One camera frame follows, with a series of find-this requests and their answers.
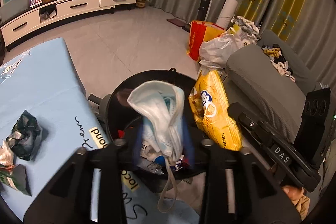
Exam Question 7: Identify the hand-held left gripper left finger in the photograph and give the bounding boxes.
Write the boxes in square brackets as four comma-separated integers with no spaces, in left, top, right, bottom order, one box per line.
[23,126,147,224]

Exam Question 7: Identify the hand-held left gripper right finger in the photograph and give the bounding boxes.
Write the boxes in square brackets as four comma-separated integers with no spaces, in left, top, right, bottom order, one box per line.
[182,119,302,224]

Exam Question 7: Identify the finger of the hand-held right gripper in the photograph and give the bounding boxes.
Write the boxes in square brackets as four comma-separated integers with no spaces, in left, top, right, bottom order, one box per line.
[227,103,279,170]

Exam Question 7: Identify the black bucket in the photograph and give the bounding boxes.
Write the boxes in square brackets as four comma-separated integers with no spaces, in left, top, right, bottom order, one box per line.
[106,67,210,193]

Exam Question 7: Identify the yellow snack bag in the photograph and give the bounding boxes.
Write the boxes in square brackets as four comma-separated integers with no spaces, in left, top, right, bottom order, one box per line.
[188,69,243,152]

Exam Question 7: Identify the white face mask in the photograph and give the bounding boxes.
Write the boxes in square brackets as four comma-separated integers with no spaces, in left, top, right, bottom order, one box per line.
[127,80,185,212]

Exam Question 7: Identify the green snack packet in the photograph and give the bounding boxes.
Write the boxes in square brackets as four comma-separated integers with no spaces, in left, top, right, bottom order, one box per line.
[0,164,32,196]

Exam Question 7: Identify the person's right hand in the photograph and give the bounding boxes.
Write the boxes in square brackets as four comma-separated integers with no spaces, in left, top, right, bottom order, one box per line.
[282,185,305,201]

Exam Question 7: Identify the grey sofa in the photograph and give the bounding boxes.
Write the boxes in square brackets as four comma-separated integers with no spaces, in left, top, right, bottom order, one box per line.
[226,30,331,146]

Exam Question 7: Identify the grey round base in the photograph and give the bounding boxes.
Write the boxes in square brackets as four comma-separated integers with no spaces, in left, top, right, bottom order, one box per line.
[88,94,113,122]

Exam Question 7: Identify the pile of clothes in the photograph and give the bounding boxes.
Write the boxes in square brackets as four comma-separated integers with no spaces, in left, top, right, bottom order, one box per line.
[262,43,296,81]

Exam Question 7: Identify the large white plastic bag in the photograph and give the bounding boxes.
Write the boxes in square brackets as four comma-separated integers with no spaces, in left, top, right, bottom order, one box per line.
[199,27,256,68]

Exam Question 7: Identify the white grey crumpled cloth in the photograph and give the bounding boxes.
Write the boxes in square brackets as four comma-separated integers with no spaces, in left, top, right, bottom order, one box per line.
[234,16,261,39]

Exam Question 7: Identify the red yellow shopping bag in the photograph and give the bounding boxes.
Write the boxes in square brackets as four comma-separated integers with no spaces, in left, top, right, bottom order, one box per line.
[187,21,226,61]

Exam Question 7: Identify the dark crumpled packet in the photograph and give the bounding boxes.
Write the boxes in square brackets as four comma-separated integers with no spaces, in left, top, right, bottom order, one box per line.
[6,110,43,161]

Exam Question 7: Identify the white paper roll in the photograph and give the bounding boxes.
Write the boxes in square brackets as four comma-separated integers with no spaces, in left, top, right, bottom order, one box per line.
[216,0,239,28]

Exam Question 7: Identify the brown doormat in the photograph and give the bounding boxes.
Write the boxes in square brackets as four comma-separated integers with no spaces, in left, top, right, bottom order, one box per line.
[167,18,189,28]

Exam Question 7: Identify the white TV cabinet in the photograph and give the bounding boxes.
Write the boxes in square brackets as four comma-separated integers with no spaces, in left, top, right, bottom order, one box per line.
[0,0,138,52]

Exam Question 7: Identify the grey panel heater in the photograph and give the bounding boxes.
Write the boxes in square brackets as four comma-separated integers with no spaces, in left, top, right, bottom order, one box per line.
[0,0,30,24]

